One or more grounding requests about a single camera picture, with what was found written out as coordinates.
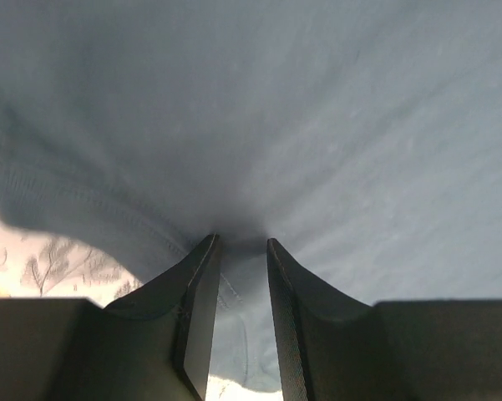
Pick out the floral table mat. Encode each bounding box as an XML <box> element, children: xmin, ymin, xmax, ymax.
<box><xmin>0</xmin><ymin>220</ymin><xmax>283</xmax><ymax>400</ymax></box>

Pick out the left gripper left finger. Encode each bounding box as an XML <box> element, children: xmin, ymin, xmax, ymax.
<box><xmin>49</xmin><ymin>235</ymin><xmax>221</xmax><ymax>400</ymax></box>

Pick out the blue grey t shirt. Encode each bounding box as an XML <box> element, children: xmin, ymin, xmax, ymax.
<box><xmin>0</xmin><ymin>1</ymin><xmax>502</xmax><ymax>393</ymax></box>

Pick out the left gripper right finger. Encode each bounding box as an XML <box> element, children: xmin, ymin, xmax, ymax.
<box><xmin>266</xmin><ymin>239</ymin><xmax>409</xmax><ymax>400</ymax></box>

